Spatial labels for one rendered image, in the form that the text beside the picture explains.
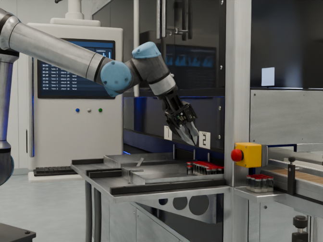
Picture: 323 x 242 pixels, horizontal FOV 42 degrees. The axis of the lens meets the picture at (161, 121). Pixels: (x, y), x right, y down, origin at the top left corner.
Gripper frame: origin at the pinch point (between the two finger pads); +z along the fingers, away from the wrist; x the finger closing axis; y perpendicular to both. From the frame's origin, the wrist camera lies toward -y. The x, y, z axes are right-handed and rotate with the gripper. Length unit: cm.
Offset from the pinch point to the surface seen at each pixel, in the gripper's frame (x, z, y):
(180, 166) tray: -4.0, 17.4, -25.4
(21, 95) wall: -88, 18, -545
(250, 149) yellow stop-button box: 12.0, 7.3, 13.0
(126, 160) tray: -20, 15, -58
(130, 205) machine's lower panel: -30, 53, -95
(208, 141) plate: 7.6, 8.7, -12.1
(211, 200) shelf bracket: -3.5, 24.9, -4.0
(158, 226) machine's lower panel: -23, 50, -53
